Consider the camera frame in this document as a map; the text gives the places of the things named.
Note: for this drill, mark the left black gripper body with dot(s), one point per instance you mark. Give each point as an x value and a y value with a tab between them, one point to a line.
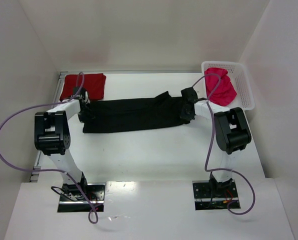
81	115

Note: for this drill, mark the pink t-shirt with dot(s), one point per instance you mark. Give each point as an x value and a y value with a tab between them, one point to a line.
225	92

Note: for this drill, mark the white plastic basket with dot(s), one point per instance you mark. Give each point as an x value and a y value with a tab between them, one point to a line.
239	78

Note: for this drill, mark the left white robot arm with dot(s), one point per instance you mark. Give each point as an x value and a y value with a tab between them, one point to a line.
52	137

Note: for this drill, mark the folded red t-shirt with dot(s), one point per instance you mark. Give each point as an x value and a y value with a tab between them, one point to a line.
94	84

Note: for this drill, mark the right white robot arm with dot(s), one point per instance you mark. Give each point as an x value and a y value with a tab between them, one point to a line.
230	131

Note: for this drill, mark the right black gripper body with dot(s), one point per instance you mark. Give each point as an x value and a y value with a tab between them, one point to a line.
187	111

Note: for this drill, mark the black t-shirt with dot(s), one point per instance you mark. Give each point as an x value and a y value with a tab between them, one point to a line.
137	114

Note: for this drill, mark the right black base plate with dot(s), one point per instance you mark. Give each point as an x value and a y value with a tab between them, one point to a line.
208	195

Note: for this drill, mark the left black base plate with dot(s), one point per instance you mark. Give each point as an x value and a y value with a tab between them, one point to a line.
69	203

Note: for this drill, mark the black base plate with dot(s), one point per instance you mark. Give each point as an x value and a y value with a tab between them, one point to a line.
69	203
208	195

